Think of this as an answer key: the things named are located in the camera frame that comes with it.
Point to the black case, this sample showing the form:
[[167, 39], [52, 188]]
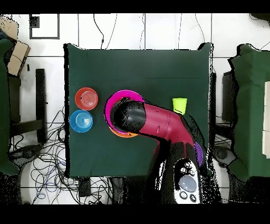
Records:
[[227, 97]]

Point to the black stand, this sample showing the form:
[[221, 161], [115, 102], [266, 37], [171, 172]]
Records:
[[40, 95]]

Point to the large orange bowl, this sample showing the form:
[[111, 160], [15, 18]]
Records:
[[122, 134]]

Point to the small blue bowl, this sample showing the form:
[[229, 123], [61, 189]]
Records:
[[81, 121]]

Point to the large pink bowl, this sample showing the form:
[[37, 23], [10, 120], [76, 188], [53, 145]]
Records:
[[109, 105]]

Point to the small red bowl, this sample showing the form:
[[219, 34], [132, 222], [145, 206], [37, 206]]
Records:
[[86, 98]]

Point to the grey floor stand base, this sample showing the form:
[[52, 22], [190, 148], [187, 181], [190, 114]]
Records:
[[27, 152], [223, 155]]

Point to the green cup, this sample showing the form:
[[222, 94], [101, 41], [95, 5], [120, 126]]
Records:
[[179, 104]]

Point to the black power adapter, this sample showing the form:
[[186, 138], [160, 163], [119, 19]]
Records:
[[84, 188]]

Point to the cardboard box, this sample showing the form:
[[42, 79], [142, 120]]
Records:
[[18, 57], [9, 26]]

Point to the black floor frame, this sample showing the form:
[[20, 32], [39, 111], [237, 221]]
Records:
[[34, 22]]

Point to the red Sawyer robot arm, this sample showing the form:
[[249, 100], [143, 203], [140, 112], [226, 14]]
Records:
[[160, 122]]

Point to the white box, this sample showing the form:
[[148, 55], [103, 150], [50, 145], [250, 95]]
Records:
[[266, 118]]

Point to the dark green tablecloth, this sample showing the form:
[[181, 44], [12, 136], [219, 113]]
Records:
[[118, 69], [249, 105], [4, 105]]

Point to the purple bowl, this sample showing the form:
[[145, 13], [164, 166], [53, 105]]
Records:
[[199, 153]]

